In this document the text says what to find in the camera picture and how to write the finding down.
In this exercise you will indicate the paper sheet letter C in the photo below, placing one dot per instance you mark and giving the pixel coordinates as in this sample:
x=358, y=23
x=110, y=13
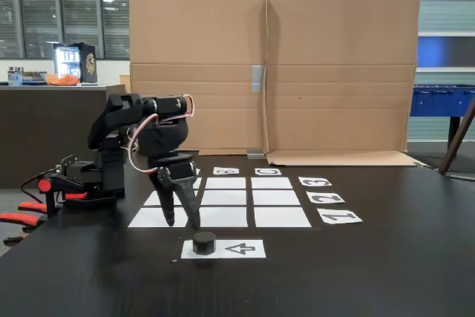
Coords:
x=268, y=172

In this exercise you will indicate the black octagonal token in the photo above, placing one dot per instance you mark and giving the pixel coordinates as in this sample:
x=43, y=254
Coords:
x=203, y=243

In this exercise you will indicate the long grey tape strip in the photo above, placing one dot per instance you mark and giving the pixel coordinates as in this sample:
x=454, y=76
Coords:
x=257, y=78

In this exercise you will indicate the large brown cardboard panel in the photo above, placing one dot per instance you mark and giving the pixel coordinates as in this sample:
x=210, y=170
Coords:
x=341, y=35
x=196, y=35

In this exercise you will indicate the black clamp with orange knob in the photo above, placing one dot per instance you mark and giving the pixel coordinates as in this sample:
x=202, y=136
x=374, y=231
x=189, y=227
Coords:
x=45, y=185

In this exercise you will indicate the short grey tape piece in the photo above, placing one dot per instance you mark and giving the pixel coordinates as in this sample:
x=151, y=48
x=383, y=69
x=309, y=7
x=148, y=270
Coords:
x=255, y=154

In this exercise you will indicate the blue foosball table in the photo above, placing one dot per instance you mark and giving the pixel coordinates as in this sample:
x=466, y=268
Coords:
x=438, y=103

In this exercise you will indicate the paper sheet number 2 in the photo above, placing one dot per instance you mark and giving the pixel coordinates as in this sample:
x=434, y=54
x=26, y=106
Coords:
x=325, y=197

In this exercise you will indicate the paper sheet letter B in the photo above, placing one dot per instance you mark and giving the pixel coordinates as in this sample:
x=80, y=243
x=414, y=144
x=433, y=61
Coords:
x=226, y=171

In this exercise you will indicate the white arrow paper sheet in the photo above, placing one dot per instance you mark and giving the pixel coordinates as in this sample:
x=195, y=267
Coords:
x=243, y=249

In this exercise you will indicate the black mini fridge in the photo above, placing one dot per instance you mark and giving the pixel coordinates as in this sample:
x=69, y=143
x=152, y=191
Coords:
x=87, y=62

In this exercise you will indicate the blue white carton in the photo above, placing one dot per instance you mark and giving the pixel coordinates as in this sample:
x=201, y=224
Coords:
x=15, y=76

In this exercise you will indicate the orange snack bag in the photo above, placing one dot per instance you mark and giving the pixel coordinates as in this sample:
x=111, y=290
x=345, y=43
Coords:
x=63, y=79

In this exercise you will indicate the white paper grid square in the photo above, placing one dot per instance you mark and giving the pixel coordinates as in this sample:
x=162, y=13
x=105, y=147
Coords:
x=282, y=217
x=224, y=197
x=225, y=183
x=272, y=183
x=150, y=200
x=222, y=217
x=276, y=197
x=144, y=217
x=198, y=182

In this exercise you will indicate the paper sheet number 3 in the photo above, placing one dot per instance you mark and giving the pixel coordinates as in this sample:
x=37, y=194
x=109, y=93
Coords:
x=314, y=182

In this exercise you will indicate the brown wooden leg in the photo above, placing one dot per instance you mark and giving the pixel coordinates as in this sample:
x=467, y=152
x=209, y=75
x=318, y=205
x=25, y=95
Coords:
x=458, y=139

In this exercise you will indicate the dark counter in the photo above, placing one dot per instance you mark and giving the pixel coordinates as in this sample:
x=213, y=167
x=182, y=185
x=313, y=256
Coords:
x=33, y=127

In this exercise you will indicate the paper sheet number 1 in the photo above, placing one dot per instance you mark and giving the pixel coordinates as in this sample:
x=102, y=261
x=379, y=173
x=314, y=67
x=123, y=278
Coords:
x=339, y=216

